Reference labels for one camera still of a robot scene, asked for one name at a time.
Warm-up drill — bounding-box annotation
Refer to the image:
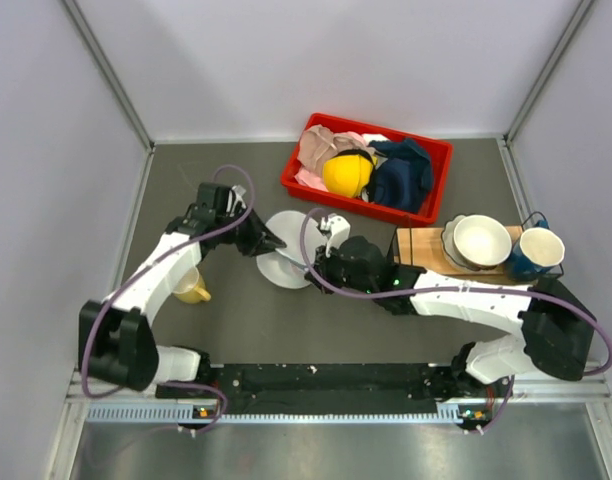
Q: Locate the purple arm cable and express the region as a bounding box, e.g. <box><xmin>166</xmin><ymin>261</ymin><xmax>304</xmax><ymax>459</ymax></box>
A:
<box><xmin>299</xmin><ymin>207</ymin><xmax>612</xmax><ymax>434</ymax></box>
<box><xmin>79</xmin><ymin>164</ymin><xmax>257</xmax><ymax>434</ymax></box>

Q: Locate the grey slotted cable duct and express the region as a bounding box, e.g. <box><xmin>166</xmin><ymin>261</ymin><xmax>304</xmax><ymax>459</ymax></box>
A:
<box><xmin>86</xmin><ymin>403</ymin><xmax>464</xmax><ymax>425</ymax></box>

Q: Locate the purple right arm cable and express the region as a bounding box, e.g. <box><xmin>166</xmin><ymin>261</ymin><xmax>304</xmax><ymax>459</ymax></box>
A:
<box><xmin>299</xmin><ymin>207</ymin><xmax>612</xmax><ymax>434</ymax></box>

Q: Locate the blue cup cream inside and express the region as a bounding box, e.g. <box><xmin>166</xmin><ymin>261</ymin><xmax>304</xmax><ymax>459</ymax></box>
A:
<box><xmin>504</xmin><ymin>211</ymin><xmax>566</xmax><ymax>283</ymax></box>

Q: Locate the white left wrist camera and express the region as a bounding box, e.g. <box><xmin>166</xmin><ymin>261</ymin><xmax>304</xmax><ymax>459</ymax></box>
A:
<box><xmin>226</xmin><ymin>185</ymin><xmax>247</xmax><ymax>217</ymax></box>

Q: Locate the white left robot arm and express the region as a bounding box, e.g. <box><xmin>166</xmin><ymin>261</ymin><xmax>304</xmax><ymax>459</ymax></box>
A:
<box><xmin>78</xmin><ymin>183</ymin><xmax>285</xmax><ymax>397</ymax></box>

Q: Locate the white mesh laundry bag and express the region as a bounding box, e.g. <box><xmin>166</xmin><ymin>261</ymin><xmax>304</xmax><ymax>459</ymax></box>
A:
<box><xmin>256</xmin><ymin>210</ymin><xmax>310</xmax><ymax>290</ymax></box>

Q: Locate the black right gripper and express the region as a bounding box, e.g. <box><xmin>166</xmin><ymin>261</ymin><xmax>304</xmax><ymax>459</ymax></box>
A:
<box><xmin>305</xmin><ymin>240</ymin><xmax>377</xmax><ymax>296</ymax></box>

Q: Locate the yellow mug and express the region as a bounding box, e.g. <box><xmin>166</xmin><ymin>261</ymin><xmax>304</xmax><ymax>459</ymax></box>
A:
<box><xmin>173</xmin><ymin>267</ymin><xmax>212</xmax><ymax>304</ymax></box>

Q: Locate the navy blue garment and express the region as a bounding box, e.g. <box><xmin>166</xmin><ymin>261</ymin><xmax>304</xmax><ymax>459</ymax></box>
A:
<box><xmin>366</xmin><ymin>137</ymin><xmax>434</xmax><ymax>214</ymax></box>

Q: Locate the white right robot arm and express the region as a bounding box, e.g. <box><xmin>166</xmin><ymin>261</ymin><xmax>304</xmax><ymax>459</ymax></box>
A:
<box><xmin>299</xmin><ymin>236</ymin><xmax>596</xmax><ymax>396</ymax></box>

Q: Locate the beige garment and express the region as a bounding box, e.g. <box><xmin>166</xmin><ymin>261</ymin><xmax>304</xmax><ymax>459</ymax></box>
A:
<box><xmin>297</xmin><ymin>125</ymin><xmax>337</xmax><ymax>173</ymax></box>

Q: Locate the cream bowl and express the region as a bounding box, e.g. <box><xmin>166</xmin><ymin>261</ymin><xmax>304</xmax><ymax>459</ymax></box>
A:
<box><xmin>440</xmin><ymin>214</ymin><xmax>512</xmax><ymax>272</ymax></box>

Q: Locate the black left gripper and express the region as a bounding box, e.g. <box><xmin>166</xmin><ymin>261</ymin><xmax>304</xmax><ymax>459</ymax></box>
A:
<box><xmin>215</xmin><ymin>203</ymin><xmax>285</xmax><ymax>256</ymax></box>

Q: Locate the black wire wooden shelf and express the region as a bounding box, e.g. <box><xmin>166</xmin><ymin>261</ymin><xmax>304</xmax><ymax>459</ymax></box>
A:
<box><xmin>388</xmin><ymin>224</ymin><xmax>542</xmax><ymax>289</ymax></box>

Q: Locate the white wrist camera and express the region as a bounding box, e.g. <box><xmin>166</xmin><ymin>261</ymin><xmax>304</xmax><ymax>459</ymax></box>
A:
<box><xmin>226</xmin><ymin>185</ymin><xmax>247</xmax><ymax>217</ymax></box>
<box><xmin>319</xmin><ymin>213</ymin><xmax>351</xmax><ymax>257</ymax></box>

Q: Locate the white garment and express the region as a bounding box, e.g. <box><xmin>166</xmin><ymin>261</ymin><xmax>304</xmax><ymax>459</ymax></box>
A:
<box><xmin>362</xmin><ymin>134</ymin><xmax>389</xmax><ymax>146</ymax></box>

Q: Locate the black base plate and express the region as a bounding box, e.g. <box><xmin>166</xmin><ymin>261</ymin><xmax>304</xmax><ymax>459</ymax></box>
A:
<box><xmin>154</xmin><ymin>362</ymin><xmax>516</xmax><ymax>416</ymax></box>

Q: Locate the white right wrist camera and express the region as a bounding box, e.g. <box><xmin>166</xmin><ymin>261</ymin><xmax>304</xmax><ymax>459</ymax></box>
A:
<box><xmin>319</xmin><ymin>213</ymin><xmax>351</xmax><ymax>257</ymax></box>

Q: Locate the pink garment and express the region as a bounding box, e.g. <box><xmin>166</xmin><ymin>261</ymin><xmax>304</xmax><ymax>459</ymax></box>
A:
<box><xmin>295</xmin><ymin>125</ymin><xmax>367</xmax><ymax>190</ymax></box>

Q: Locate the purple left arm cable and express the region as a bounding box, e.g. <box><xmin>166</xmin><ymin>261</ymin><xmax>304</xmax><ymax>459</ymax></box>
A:
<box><xmin>79</xmin><ymin>164</ymin><xmax>257</xmax><ymax>434</ymax></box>

